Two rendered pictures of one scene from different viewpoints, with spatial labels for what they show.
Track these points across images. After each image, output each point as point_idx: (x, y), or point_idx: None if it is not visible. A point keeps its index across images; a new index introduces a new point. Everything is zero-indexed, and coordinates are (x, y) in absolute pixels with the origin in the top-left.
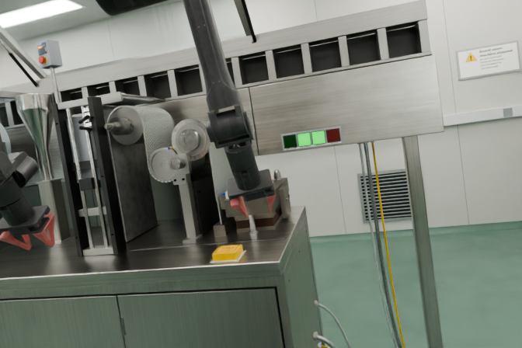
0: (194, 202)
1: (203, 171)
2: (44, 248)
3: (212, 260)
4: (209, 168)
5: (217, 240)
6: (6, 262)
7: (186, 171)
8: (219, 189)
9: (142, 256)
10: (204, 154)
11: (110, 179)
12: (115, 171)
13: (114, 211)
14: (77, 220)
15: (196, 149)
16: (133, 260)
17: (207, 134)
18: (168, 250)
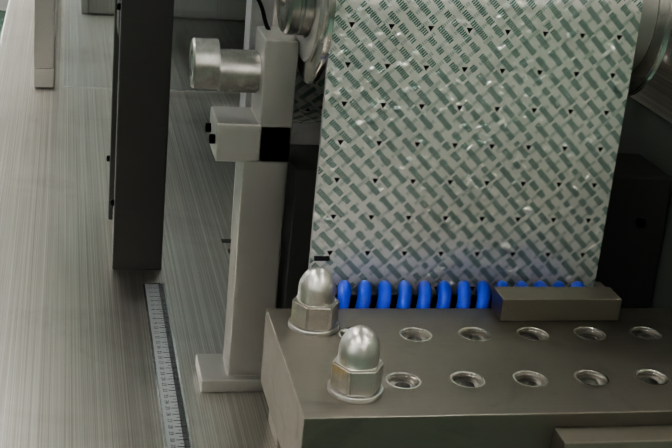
0: (273, 248)
1: (632, 137)
2: (206, 144)
3: None
4: (648, 140)
5: (218, 440)
6: (104, 132)
7: (258, 112)
8: (358, 252)
9: (69, 320)
10: (314, 73)
11: (149, 27)
12: (252, 0)
13: (136, 136)
14: (116, 111)
15: (306, 37)
16: (33, 315)
17: None
18: (120, 355)
